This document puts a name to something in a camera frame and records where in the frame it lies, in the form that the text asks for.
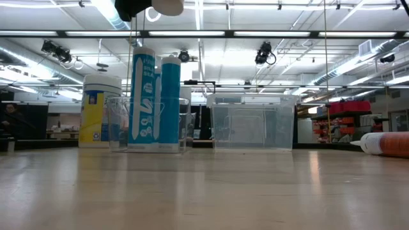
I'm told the person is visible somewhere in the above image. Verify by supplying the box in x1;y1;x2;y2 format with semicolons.
1;102;25;137

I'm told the round black overhead camera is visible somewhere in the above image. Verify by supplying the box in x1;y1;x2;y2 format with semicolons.
177;49;192;64

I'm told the red orange grey bin rack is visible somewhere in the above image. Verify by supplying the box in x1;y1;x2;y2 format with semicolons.
311;100;373;144

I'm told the large clear plastic bin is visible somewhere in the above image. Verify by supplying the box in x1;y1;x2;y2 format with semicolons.
206;93;300;151

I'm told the Lysol wipes canister yellow label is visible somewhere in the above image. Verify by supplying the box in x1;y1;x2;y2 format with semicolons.
79;74;123;149

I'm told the small clear plastic container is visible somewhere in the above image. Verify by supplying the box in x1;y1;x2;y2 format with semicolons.
106;95;192;153

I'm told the black mounted camera with cable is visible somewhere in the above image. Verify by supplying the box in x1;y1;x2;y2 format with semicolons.
254;40;277;66

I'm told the white cable loop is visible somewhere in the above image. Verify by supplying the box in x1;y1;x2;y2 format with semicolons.
145;6;162;22

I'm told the black mounted device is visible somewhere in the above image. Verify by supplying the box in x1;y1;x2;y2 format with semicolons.
40;40;73;64

